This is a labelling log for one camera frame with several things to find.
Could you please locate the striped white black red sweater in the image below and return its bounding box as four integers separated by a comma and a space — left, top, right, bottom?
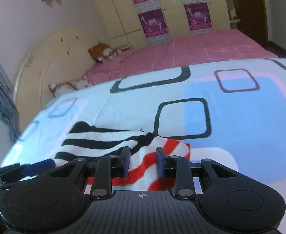
53, 121, 191, 192

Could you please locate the grey blue curtain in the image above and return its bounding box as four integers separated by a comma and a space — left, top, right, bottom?
0, 36, 22, 142

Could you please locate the patterned white blue bedsheet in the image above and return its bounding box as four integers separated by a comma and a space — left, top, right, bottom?
2, 59, 286, 233

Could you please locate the orange white near pillow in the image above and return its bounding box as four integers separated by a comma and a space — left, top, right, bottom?
48, 77, 95, 98

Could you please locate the orange white pillow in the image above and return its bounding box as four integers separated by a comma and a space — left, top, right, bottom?
48, 77, 95, 98
88, 42, 122, 63

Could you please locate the orange white far pillow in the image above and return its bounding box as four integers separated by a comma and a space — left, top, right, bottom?
88, 42, 122, 63

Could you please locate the cream curved headboard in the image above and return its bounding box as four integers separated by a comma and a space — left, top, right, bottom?
13, 28, 105, 130

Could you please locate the pink bed cover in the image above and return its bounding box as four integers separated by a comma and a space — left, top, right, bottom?
83, 30, 277, 84

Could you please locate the lower left purple poster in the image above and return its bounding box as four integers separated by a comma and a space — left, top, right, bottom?
138, 9, 170, 46

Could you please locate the lower right purple poster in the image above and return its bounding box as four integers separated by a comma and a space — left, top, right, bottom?
184, 2, 213, 35

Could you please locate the cream built-in wardrobe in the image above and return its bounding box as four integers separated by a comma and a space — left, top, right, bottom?
95, 0, 230, 49

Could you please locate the cream corner shelf unit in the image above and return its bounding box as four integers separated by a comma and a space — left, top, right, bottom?
226, 0, 241, 30

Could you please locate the dark brown wooden door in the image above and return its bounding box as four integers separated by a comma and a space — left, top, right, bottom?
234, 0, 268, 48

